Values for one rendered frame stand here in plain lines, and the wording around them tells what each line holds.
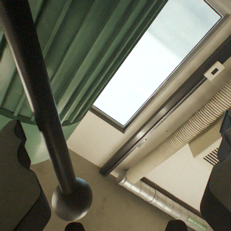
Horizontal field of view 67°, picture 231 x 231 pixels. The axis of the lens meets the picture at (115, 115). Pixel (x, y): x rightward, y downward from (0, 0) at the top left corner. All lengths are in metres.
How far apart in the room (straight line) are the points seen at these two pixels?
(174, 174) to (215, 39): 1.39
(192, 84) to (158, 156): 0.72
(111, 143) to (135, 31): 1.74
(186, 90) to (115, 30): 1.40
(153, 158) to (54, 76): 1.64
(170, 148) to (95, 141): 0.77
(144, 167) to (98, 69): 1.69
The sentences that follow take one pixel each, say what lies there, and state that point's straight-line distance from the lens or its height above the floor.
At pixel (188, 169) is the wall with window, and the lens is 2.15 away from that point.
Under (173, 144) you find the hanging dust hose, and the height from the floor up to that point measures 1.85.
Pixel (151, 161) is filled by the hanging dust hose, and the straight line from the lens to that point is 1.80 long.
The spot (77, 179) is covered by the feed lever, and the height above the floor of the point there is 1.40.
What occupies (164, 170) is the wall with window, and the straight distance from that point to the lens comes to 2.11.
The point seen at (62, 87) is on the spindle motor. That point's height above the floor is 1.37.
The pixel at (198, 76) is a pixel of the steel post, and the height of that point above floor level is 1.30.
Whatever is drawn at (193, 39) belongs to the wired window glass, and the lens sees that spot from 1.63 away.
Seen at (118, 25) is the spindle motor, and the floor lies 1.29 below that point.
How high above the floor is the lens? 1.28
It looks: 26 degrees up
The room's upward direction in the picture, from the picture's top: 140 degrees counter-clockwise
